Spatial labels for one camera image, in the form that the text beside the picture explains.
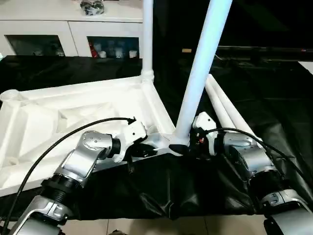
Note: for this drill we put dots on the white board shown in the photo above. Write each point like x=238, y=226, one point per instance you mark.
x=305, y=67

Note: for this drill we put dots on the white plastic table leg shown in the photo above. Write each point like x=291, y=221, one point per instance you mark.
x=148, y=36
x=203, y=61
x=221, y=102
x=234, y=110

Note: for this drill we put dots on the small tan label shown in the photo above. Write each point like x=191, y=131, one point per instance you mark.
x=187, y=50

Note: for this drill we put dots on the white glass-door cabinet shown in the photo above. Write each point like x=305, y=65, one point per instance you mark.
x=73, y=27

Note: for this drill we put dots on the black table mat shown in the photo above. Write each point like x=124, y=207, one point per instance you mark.
x=183, y=186

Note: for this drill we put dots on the white plastic table top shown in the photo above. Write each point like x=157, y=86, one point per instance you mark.
x=49, y=117

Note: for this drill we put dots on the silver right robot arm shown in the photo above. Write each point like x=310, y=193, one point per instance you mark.
x=244, y=151

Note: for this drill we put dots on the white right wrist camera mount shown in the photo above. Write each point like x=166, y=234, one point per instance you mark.
x=204, y=121

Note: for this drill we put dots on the red item in cabinet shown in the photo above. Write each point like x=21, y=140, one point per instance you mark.
x=93, y=51

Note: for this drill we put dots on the white jar in cabinet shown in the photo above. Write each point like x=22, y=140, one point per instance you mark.
x=132, y=54

